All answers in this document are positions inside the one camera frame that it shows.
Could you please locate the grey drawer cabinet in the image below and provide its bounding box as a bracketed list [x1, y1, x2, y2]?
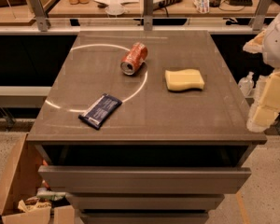
[27, 31, 266, 214]

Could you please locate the printed paper cup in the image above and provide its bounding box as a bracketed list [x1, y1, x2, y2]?
[193, 0, 209, 14]

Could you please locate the right metal bracket post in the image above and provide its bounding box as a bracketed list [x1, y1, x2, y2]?
[249, 0, 272, 31]

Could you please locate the yellow sponge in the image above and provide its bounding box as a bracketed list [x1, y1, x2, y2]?
[165, 69, 204, 91]

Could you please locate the dark blue snack packet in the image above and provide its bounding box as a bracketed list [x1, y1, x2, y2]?
[78, 93, 122, 130]

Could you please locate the middle metal bracket post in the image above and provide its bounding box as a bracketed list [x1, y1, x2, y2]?
[143, 0, 153, 31]

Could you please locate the metal bracket post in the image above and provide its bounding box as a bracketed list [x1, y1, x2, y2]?
[249, 0, 272, 31]
[143, 0, 153, 31]
[29, 0, 50, 32]

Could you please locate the grey drawer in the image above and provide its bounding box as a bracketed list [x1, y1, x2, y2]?
[81, 211, 209, 224]
[39, 166, 251, 194]
[66, 193, 224, 210]

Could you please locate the grey power strip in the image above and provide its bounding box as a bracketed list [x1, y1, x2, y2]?
[153, 0, 183, 9]

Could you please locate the brown cardboard box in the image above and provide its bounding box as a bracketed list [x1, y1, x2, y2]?
[0, 134, 76, 224]

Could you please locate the top grey drawer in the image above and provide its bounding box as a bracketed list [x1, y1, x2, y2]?
[39, 166, 251, 194]

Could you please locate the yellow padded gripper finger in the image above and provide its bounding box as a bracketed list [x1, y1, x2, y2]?
[246, 69, 280, 133]

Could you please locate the middle grey drawer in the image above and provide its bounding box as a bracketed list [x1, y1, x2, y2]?
[66, 193, 224, 210]

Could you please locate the left metal bracket post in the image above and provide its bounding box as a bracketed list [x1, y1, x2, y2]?
[29, 0, 50, 32]

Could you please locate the black round container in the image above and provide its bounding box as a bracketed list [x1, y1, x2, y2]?
[209, 0, 221, 7]

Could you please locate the orange soda can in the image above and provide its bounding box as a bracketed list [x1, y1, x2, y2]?
[120, 42, 147, 76]

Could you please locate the bottom grey drawer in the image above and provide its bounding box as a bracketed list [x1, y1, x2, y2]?
[81, 211, 209, 224]

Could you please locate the clear plastic bottle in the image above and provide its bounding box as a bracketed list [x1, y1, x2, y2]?
[238, 72, 254, 97]

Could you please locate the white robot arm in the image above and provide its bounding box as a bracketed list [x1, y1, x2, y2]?
[246, 13, 280, 133]

